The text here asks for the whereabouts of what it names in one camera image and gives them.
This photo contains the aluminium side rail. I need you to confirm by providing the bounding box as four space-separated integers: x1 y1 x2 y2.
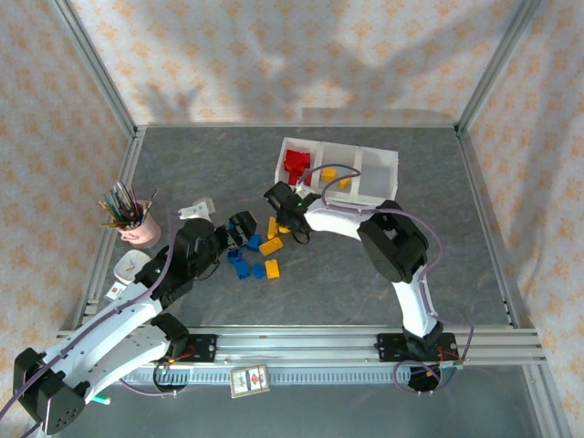
25 127 147 438
454 126 574 438

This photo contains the playing card box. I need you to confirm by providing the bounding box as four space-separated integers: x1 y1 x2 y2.
229 363 271 399

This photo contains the white three-compartment container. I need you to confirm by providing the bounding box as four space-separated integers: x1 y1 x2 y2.
273 136 401 204

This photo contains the long yellow lego brick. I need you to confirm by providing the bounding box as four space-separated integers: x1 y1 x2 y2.
258 236 285 256

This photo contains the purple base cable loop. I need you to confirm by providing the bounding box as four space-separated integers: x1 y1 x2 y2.
393 359 442 397
119 363 183 397

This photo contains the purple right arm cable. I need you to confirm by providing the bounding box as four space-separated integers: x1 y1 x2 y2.
304 163 475 366

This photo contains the aluminium frame post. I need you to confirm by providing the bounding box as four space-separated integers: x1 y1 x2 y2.
47 0 141 138
455 0 547 136

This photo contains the orange patterned backdrop cloth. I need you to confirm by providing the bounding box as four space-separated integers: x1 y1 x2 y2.
0 0 584 438

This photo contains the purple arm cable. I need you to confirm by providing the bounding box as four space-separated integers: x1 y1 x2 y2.
304 163 475 366
0 210 179 438

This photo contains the green pencil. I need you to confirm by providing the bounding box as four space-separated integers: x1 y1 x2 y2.
97 199 133 221

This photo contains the aluminium back rail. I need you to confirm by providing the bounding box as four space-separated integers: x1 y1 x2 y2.
135 121 461 131

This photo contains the pink pencil cup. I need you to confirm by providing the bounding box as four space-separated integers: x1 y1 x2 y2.
117 200 162 251

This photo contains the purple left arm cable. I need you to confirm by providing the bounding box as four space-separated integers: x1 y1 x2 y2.
0 210 179 438

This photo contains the grey slotted cable duct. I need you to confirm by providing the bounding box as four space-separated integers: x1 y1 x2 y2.
107 363 401 385

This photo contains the aluminium front rail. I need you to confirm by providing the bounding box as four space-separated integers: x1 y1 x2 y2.
57 324 547 366

